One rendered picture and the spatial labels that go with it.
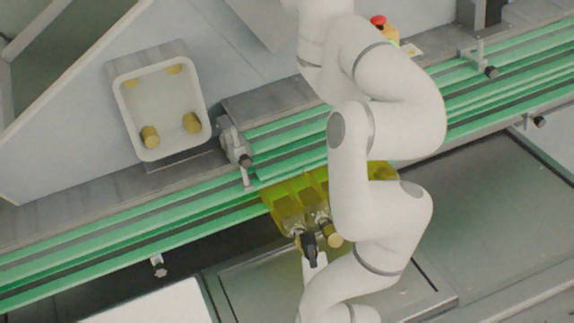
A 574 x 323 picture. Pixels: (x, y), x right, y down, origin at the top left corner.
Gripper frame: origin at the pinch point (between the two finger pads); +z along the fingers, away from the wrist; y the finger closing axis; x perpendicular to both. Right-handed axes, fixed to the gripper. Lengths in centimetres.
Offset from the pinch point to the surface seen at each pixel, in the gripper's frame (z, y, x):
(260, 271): 7.7, -12.5, 11.5
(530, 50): 36, 14, -61
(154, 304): 3.6, -12.4, 35.7
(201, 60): 37.5, 26.8, 16.0
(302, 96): 32.4, 15.7, -5.2
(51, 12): 83, 26, 59
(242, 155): 13.9, 16.2, 10.1
